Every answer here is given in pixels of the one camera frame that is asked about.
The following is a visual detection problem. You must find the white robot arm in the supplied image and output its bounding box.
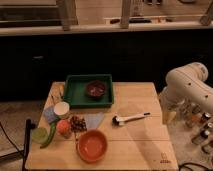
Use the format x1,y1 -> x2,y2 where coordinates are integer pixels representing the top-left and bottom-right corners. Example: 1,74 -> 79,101
159,62 -> 213,125

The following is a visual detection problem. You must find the dark red bowl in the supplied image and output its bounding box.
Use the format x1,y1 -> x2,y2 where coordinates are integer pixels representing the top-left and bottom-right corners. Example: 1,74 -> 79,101
86,80 -> 106,98

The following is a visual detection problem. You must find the green plastic tray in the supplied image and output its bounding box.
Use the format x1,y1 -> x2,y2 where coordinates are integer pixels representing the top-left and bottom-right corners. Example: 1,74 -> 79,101
63,74 -> 114,108

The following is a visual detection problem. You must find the light blue cloth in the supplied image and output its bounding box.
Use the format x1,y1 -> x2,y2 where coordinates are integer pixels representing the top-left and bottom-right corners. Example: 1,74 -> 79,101
84,112 -> 104,130

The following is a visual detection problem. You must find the dark grape bunch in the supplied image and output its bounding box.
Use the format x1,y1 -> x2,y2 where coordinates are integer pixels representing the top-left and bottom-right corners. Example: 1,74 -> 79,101
70,116 -> 87,132

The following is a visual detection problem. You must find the white cup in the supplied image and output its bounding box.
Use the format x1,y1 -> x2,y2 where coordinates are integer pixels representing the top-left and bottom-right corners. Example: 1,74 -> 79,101
54,102 -> 70,119

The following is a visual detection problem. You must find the orange fruit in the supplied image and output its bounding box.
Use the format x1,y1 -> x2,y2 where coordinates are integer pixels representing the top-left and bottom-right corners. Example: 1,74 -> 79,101
56,120 -> 71,136

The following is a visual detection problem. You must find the orange bowl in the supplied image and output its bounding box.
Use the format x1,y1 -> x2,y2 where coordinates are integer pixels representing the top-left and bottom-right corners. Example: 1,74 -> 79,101
76,130 -> 108,163

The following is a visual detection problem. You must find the blue sponge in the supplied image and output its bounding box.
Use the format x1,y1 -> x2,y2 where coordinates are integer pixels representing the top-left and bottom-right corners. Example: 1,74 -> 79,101
43,106 -> 59,124

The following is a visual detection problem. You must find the green pepper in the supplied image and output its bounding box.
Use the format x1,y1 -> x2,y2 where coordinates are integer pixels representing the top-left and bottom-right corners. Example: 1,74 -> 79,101
40,122 -> 56,148

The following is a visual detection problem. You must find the green round lid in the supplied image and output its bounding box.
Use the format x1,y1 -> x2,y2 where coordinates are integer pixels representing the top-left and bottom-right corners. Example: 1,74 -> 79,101
31,127 -> 48,144

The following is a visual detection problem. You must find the black stand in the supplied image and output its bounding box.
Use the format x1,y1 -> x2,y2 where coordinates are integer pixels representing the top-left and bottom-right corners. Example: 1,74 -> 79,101
22,119 -> 35,171

